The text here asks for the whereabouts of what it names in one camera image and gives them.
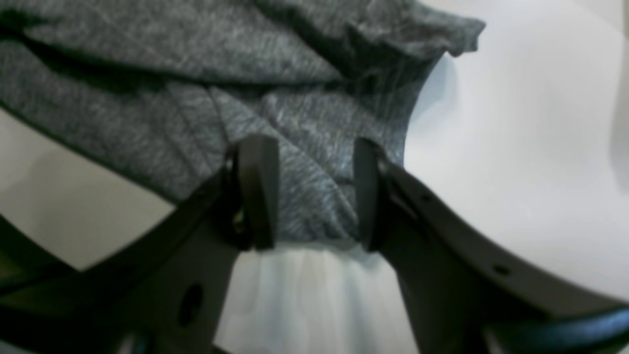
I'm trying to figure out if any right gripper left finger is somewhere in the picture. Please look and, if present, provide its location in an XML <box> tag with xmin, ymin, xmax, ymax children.
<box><xmin>0</xmin><ymin>134</ymin><xmax>280</xmax><ymax>354</ymax></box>

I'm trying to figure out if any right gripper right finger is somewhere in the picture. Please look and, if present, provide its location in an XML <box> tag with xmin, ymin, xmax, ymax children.
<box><xmin>353</xmin><ymin>138</ymin><xmax>629</xmax><ymax>354</ymax></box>

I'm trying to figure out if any grey t-shirt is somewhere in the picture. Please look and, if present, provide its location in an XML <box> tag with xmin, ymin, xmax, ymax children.
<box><xmin>0</xmin><ymin>0</ymin><xmax>486</xmax><ymax>241</ymax></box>

